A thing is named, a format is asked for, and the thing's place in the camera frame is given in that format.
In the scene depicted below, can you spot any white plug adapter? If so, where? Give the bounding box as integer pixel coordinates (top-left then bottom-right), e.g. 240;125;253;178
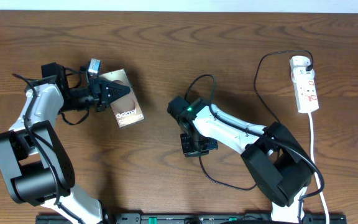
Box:
290;55;313;71

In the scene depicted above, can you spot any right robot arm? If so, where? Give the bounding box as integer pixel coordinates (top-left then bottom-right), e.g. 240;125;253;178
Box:
167;96;317;222

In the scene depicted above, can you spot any black right camera cable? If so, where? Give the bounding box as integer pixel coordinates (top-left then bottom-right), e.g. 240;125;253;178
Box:
183;73;325;224

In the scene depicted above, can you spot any white power strip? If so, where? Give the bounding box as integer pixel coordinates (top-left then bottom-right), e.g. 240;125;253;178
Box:
291;67;319;114

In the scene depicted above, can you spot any white power strip cord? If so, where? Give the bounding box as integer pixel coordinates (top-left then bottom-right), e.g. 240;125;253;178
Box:
308;112;331;224

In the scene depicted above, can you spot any black charging cable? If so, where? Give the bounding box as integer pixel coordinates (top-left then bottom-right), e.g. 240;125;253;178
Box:
197;49;314;191

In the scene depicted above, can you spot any black left camera cable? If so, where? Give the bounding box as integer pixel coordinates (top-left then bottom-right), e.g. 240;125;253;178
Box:
12;65;91;224

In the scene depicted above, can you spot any black camera cable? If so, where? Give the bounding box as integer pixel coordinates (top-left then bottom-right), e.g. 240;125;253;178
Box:
183;73;325;224
12;65;91;224

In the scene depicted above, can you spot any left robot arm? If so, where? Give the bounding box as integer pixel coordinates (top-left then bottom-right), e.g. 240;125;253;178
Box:
0;59;131;223

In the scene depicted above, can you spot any gold Galaxy smartphone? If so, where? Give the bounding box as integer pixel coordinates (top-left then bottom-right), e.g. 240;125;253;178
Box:
100;69;145;128

